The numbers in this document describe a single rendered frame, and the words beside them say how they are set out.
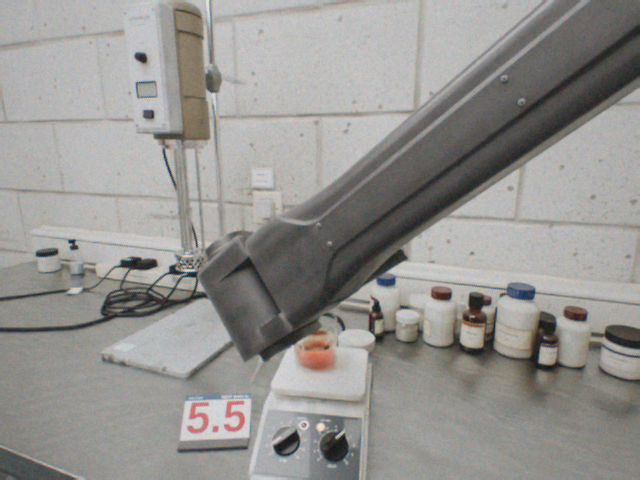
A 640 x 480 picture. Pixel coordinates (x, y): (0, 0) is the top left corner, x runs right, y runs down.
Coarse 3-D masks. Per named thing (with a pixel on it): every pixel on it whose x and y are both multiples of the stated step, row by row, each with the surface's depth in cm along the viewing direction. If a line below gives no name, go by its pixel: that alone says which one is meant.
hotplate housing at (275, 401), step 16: (368, 368) 60; (368, 384) 57; (272, 400) 52; (288, 400) 52; (304, 400) 52; (320, 400) 52; (336, 400) 52; (368, 400) 53; (352, 416) 50; (368, 416) 54; (256, 448) 48
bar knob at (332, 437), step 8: (336, 432) 48; (344, 432) 47; (328, 440) 46; (336, 440) 46; (344, 440) 47; (328, 448) 46; (336, 448) 47; (344, 448) 47; (328, 456) 46; (336, 456) 46; (344, 456) 46
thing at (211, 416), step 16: (208, 400) 58; (224, 400) 58; (240, 400) 58; (192, 416) 57; (208, 416) 57; (224, 416) 57; (240, 416) 57; (192, 432) 55; (208, 432) 56; (224, 432) 56; (240, 432) 56
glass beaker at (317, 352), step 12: (336, 312) 54; (324, 324) 53; (336, 324) 55; (312, 336) 54; (324, 336) 54; (336, 336) 56; (300, 348) 55; (312, 348) 54; (324, 348) 54; (336, 348) 56; (300, 360) 55; (312, 360) 54; (324, 360) 55; (336, 360) 57; (324, 372) 55
